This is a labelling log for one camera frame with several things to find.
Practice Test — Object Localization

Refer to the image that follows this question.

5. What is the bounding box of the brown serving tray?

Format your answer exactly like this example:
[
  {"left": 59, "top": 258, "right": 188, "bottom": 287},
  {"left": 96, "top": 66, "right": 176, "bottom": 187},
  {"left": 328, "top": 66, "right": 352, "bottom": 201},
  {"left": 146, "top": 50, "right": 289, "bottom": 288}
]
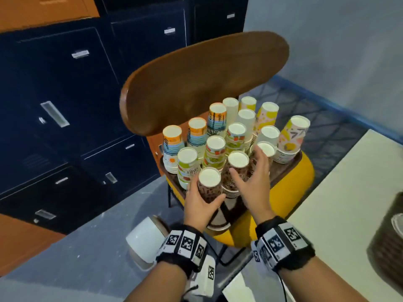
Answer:
[{"left": 158, "top": 150, "right": 303, "bottom": 232}]

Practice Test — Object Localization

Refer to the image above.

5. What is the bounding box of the orange wooden cabinet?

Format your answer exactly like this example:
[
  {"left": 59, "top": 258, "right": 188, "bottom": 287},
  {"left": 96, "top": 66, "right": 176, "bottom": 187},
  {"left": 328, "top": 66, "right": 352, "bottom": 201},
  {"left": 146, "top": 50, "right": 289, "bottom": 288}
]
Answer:
[
  {"left": 0, "top": 213, "right": 65, "bottom": 278},
  {"left": 0, "top": 0, "right": 100, "bottom": 34}
]

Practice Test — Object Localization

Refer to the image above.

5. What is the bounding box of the wooden chair with yellow seat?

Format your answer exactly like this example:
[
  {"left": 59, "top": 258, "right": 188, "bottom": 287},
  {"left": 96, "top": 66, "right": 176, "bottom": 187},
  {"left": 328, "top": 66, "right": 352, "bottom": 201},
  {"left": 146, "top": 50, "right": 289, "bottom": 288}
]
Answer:
[{"left": 119, "top": 31, "right": 315, "bottom": 267}]

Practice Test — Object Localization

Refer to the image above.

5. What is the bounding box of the white marker wrist camera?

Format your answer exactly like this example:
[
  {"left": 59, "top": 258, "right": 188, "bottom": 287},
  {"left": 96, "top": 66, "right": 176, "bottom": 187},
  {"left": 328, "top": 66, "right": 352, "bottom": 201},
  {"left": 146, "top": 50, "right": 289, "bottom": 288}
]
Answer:
[{"left": 188, "top": 255, "right": 216, "bottom": 298}]

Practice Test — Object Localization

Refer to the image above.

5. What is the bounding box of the person's left hand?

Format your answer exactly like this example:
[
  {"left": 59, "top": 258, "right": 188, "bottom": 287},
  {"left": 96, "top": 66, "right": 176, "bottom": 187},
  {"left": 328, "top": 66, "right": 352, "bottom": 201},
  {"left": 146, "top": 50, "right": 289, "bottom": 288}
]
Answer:
[{"left": 183, "top": 182, "right": 226, "bottom": 232}]

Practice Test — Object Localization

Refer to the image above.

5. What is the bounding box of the brown wicker basket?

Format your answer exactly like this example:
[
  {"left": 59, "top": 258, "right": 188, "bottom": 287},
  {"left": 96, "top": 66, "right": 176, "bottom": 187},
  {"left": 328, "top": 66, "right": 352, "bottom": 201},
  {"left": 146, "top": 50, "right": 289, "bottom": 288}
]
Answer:
[{"left": 366, "top": 192, "right": 403, "bottom": 288}]

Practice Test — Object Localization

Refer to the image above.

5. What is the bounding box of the blue skirting strip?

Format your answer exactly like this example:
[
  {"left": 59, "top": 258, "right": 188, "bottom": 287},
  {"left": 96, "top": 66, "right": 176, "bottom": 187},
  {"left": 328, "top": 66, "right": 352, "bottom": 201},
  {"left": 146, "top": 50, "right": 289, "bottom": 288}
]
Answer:
[{"left": 271, "top": 75, "right": 403, "bottom": 146}]

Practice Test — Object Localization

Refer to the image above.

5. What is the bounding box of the cluster of colourful paper cups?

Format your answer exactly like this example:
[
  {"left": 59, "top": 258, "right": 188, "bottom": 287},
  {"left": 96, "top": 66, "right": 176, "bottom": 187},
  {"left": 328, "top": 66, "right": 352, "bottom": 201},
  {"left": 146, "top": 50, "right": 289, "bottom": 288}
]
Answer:
[{"left": 162, "top": 96, "right": 311, "bottom": 190}]

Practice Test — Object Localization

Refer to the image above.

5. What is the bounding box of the dark blue locker cabinet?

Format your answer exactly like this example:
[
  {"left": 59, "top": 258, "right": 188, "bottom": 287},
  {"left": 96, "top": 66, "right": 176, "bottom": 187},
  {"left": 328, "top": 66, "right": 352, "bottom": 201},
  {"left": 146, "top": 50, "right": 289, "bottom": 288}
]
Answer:
[{"left": 0, "top": 0, "right": 250, "bottom": 235}]

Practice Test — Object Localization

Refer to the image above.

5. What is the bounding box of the black cable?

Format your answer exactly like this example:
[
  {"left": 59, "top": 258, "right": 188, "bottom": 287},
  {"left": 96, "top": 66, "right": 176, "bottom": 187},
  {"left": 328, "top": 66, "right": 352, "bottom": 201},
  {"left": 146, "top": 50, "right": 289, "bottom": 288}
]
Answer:
[{"left": 276, "top": 270, "right": 288, "bottom": 302}]

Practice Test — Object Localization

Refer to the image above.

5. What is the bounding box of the person's left forearm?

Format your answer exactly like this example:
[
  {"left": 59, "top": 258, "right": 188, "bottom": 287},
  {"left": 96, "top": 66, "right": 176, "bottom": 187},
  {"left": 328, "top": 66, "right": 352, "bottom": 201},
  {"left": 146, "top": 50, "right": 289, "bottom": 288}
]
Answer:
[{"left": 124, "top": 260, "right": 189, "bottom": 302}]

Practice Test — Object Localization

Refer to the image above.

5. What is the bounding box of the brown patterned cup stack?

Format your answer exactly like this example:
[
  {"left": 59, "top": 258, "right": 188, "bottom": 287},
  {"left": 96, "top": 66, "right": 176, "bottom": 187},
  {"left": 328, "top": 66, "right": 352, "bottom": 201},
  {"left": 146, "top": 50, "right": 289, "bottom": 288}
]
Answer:
[
  {"left": 221, "top": 150, "right": 250, "bottom": 199},
  {"left": 197, "top": 167, "right": 223, "bottom": 204}
]

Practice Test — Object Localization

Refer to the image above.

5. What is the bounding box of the person's right hand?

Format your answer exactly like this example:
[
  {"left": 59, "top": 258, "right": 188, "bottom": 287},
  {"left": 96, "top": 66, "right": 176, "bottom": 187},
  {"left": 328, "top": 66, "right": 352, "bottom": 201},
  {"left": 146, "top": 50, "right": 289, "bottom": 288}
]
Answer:
[{"left": 229, "top": 145, "right": 276, "bottom": 224}]

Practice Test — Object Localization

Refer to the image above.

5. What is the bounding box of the person's right forearm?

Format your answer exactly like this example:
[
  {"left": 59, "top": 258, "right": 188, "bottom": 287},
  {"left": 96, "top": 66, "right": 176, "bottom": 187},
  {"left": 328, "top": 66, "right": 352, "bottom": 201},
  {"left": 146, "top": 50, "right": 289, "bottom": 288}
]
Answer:
[{"left": 279, "top": 255, "right": 369, "bottom": 302}]

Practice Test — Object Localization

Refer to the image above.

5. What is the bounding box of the black white marker wristband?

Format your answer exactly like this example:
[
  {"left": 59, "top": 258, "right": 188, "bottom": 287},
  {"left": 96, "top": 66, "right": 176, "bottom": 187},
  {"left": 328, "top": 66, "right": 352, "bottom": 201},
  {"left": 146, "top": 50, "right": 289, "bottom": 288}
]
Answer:
[
  {"left": 156, "top": 224, "right": 208, "bottom": 278},
  {"left": 251, "top": 216, "right": 316, "bottom": 273}
]

